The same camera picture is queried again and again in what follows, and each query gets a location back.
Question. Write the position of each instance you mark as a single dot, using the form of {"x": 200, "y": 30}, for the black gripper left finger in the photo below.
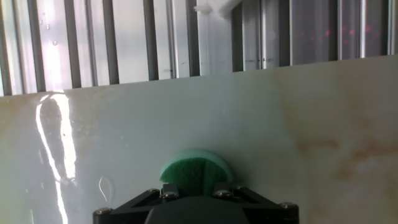
{"x": 124, "y": 214}

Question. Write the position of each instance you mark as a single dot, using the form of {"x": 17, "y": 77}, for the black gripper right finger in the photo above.
{"x": 270, "y": 214}

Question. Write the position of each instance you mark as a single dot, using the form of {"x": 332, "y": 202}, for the green sponge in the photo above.
{"x": 189, "y": 177}

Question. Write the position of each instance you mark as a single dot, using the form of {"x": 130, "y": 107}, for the beige marble slab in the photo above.
{"x": 155, "y": 124}

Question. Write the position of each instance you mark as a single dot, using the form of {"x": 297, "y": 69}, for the crumpled white tissue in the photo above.
{"x": 224, "y": 6}

